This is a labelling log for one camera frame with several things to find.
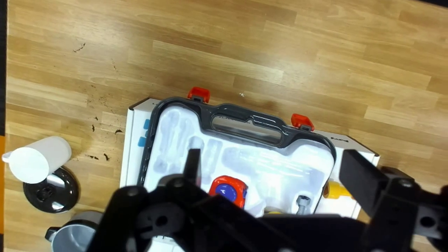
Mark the white cardboard box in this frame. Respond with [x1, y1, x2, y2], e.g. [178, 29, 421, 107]
[119, 97, 382, 222]

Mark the red blue toy tape measure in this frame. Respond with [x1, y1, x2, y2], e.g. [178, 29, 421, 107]
[207, 174, 249, 209]

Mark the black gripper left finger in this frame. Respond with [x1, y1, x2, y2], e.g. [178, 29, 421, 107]
[88, 149, 225, 252]

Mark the white plastic cup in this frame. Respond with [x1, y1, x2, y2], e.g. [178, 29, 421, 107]
[1, 135, 74, 187]

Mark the grey plastic pitcher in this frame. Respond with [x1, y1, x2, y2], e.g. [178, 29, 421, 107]
[45, 211, 104, 252]

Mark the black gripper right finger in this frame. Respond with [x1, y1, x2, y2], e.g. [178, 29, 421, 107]
[339, 149, 448, 252]

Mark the black round lid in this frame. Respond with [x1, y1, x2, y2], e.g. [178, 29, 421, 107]
[22, 167, 81, 215]

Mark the clear plastic parts case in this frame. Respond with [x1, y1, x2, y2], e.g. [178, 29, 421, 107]
[137, 86, 339, 222]

